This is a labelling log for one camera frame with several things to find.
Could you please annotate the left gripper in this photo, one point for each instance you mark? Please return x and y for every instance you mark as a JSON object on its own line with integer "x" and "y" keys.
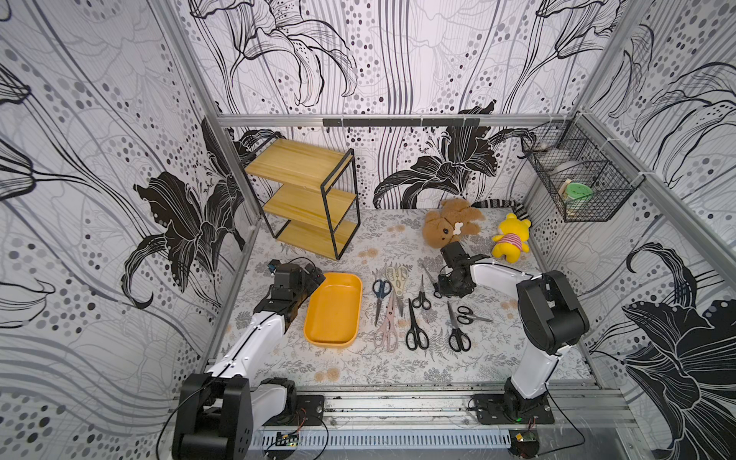
{"x": 315, "y": 273}

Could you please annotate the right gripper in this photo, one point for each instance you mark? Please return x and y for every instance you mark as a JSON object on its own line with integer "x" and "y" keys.
{"x": 447, "y": 282}

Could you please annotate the small black scissors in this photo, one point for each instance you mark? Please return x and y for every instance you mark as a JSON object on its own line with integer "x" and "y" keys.
{"x": 434, "y": 283}
{"x": 466, "y": 316}
{"x": 421, "y": 301}

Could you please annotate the yellow storage tray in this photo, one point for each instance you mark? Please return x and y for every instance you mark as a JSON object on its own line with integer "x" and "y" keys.
{"x": 333, "y": 313}

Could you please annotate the large black scissors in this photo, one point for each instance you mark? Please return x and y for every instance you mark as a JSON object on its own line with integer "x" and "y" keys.
{"x": 416, "y": 337}

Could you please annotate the blue handled scissors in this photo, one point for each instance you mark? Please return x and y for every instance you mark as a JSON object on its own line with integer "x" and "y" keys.
{"x": 381, "y": 289}

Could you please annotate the pink handled scissors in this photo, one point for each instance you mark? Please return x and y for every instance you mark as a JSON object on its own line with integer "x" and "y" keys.
{"x": 386, "y": 336}

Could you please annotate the beige kitchen scissors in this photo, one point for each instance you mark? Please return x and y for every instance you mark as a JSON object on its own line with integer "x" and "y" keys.
{"x": 398, "y": 276}

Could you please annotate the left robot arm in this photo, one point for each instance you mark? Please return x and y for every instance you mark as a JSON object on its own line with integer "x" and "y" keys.
{"x": 219, "y": 410}

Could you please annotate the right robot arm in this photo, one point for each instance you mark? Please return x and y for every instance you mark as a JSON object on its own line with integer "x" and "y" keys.
{"x": 551, "y": 314}

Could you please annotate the black scissors right lower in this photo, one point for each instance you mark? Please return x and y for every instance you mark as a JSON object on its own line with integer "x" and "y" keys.
{"x": 459, "y": 341}

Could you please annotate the right circuit box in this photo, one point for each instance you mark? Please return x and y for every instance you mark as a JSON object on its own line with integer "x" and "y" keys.
{"x": 524, "y": 444}

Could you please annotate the brown teddy bear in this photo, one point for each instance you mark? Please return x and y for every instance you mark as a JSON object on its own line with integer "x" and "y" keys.
{"x": 455, "y": 220}

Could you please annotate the yellow plush bear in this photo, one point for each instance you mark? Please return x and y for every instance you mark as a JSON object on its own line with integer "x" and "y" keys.
{"x": 512, "y": 240}

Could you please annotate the wooden three-tier shelf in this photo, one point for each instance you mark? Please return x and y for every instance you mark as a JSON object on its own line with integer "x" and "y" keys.
{"x": 315, "y": 204}

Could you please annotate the green lidded jar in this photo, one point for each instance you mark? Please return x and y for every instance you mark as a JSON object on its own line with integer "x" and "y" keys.
{"x": 576, "y": 196}

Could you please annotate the left circuit board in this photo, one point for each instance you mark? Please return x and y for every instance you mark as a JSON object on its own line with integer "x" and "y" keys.
{"x": 286, "y": 440}

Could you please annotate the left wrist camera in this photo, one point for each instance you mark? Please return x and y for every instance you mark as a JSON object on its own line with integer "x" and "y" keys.
{"x": 273, "y": 266}

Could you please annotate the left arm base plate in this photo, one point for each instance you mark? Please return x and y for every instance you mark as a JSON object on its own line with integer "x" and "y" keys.
{"x": 301, "y": 411}

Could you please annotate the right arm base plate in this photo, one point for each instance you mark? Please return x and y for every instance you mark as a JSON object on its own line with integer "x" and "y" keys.
{"x": 508, "y": 409}

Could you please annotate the black wall hook bar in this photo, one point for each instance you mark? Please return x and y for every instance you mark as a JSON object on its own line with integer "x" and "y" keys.
{"x": 391, "y": 122}

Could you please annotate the black wire basket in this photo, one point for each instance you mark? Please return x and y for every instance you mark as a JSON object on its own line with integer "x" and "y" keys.
{"x": 576, "y": 151}

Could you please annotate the aluminium front rail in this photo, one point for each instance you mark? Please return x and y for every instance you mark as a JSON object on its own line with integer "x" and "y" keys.
{"x": 415, "y": 407}

